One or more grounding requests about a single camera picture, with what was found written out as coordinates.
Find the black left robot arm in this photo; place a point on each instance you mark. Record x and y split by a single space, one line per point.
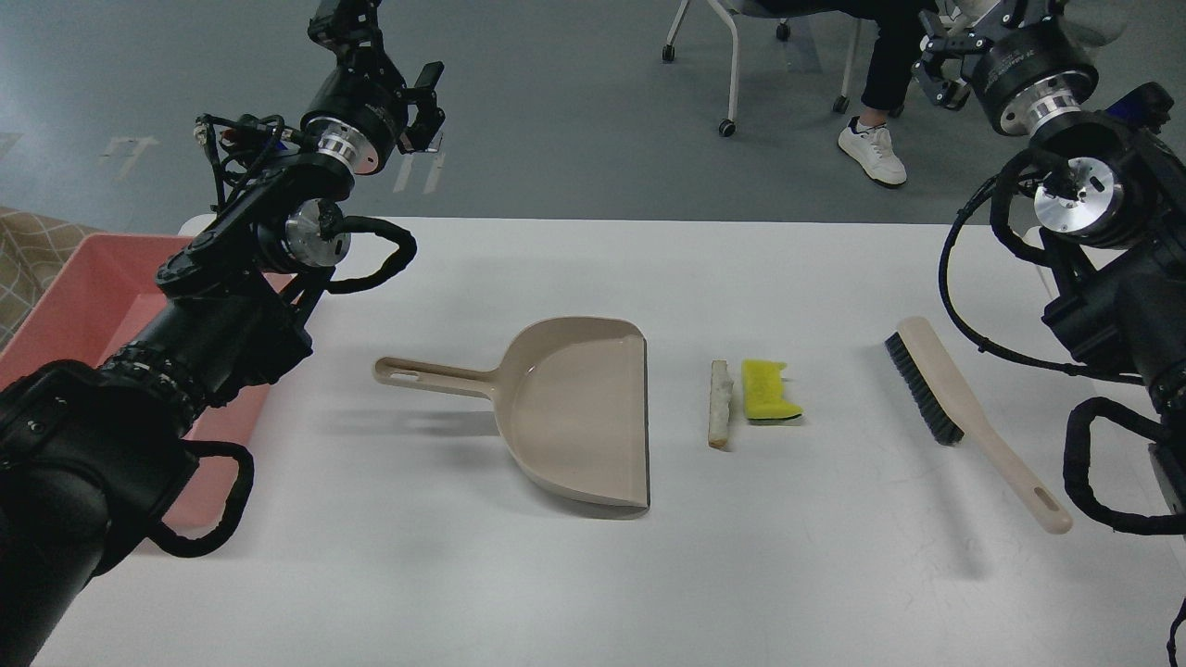
98 459

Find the beige hand brush black bristles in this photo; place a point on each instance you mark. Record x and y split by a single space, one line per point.
951 411

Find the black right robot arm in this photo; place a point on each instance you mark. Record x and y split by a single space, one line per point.
1095 198

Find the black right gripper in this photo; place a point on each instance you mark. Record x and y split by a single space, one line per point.
1016 59

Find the seated person leg white shoe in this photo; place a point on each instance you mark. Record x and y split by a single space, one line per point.
866 139

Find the beige plastic dustpan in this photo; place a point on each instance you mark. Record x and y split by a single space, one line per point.
570 397

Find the beige patterned cloth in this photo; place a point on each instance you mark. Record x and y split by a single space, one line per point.
34 249

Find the pink plastic bin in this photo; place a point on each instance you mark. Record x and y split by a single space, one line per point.
103 297

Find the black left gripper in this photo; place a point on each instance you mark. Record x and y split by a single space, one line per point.
365 110

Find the yellow sponge piece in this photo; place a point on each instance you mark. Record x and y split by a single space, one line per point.
764 399

